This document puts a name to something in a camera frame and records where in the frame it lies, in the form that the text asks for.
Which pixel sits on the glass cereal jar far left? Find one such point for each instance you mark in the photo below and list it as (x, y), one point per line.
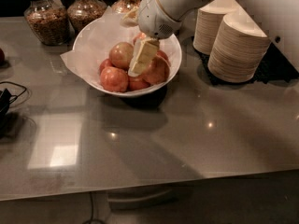
(48, 21)

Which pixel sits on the black mat under stacks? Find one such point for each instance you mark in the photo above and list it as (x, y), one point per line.
(273, 67)

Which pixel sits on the glass cereal jar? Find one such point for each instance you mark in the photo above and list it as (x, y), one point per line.
(83, 12)
(126, 2)
(48, 21)

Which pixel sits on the white ceramic bowl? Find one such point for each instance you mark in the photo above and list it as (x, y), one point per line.
(172, 48)

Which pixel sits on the paper bowl stack front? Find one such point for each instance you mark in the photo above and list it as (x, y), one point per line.
(238, 49)

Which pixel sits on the red apple right back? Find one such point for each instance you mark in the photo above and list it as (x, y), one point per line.
(162, 54)

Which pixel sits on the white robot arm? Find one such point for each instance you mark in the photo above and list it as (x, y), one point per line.
(277, 19)

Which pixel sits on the red apple left hidden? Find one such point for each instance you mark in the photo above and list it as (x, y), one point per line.
(104, 64)

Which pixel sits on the yellow-red top apple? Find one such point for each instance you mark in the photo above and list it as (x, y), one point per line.
(121, 55)

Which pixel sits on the red apple bottom middle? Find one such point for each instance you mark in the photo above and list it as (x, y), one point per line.
(137, 83)

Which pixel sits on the white paper liner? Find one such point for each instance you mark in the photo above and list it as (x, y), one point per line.
(93, 43)

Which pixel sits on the paper bowl stack rear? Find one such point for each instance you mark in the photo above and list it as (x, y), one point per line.
(208, 23)

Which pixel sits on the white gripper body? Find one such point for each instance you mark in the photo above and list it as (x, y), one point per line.
(153, 15)

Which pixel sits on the paper bowl stack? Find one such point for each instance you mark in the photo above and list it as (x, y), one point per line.
(238, 49)
(208, 23)

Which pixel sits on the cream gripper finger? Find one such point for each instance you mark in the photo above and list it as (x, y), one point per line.
(144, 52)
(130, 19)

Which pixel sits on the red apple at left edge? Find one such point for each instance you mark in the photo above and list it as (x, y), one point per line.
(2, 56)

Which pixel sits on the black device with cable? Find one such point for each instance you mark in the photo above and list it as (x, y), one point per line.
(12, 95)

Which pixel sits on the red apple left front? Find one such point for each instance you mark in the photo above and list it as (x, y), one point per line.
(114, 79)

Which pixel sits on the red apple right front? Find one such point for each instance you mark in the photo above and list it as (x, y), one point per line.
(157, 71)

